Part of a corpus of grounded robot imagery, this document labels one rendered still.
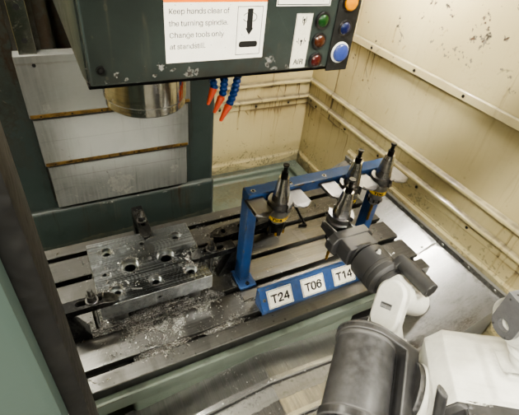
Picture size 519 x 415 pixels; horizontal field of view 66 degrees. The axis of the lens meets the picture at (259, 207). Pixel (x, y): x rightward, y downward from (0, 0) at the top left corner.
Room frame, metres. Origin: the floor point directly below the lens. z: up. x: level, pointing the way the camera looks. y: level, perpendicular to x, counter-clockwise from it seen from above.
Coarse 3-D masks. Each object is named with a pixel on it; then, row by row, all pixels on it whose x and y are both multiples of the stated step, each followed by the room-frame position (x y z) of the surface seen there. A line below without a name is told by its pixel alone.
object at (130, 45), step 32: (64, 0) 0.59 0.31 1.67; (96, 0) 0.53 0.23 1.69; (128, 0) 0.55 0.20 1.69; (160, 0) 0.57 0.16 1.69; (96, 32) 0.52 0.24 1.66; (128, 32) 0.54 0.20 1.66; (160, 32) 0.57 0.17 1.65; (288, 32) 0.67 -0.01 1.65; (96, 64) 0.52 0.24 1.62; (128, 64) 0.54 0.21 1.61; (160, 64) 0.56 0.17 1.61; (192, 64) 0.59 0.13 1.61; (224, 64) 0.62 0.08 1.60; (256, 64) 0.65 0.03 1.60; (288, 64) 0.68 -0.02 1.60; (320, 64) 0.71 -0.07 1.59
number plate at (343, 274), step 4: (336, 268) 0.84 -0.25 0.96; (340, 268) 0.84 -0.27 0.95; (344, 268) 0.85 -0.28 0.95; (348, 268) 0.85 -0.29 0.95; (332, 272) 0.83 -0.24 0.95; (336, 272) 0.83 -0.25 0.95; (340, 272) 0.84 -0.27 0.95; (344, 272) 0.84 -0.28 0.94; (348, 272) 0.85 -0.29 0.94; (352, 272) 0.85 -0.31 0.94; (332, 276) 0.82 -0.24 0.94; (336, 276) 0.82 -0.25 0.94; (340, 276) 0.83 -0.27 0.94; (344, 276) 0.83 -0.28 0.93; (348, 276) 0.84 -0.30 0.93; (352, 276) 0.84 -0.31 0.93; (336, 280) 0.82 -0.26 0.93; (340, 280) 0.82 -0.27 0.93; (344, 280) 0.83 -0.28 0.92; (348, 280) 0.83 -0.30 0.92; (352, 280) 0.84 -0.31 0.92; (336, 284) 0.81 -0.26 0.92; (340, 284) 0.81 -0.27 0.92
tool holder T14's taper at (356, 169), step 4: (352, 164) 0.90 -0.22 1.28; (356, 164) 0.89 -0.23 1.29; (360, 164) 0.89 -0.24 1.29; (352, 168) 0.89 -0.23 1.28; (356, 168) 0.89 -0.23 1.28; (360, 168) 0.89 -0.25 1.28; (348, 172) 0.90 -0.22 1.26; (352, 172) 0.89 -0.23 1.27; (356, 172) 0.89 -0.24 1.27; (360, 172) 0.89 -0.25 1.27; (348, 176) 0.89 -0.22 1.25; (352, 176) 0.89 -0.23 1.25; (356, 176) 0.89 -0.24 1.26; (360, 176) 0.89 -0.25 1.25; (344, 180) 0.90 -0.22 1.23; (348, 180) 0.89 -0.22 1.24; (356, 180) 0.88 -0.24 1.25; (360, 180) 0.90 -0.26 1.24; (356, 184) 0.88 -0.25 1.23
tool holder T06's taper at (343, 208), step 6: (342, 192) 0.76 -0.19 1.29; (342, 198) 0.75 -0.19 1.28; (348, 198) 0.75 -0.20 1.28; (336, 204) 0.76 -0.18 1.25; (342, 204) 0.75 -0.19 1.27; (348, 204) 0.75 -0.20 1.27; (336, 210) 0.75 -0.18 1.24; (342, 210) 0.74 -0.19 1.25; (348, 210) 0.75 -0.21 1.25; (336, 216) 0.74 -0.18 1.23; (342, 216) 0.74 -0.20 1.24; (348, 216) 0.75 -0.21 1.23
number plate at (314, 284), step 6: (312, 276) 0.80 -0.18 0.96; (318, 276) 0.80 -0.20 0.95; (300, 282) 0.77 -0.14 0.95; (306, 282) 0.78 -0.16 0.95; (312, 282) 0.78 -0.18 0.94; (318, 282) 0.79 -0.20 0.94; (324, 282) 0.80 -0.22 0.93; (306, 288) 0.76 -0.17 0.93; (312, 288) 0.77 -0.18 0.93; (318, 288) 0.78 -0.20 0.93; (324, 288) 0.78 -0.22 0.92; (306, 294) 0.75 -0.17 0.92; (312, 294) 0.76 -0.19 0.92
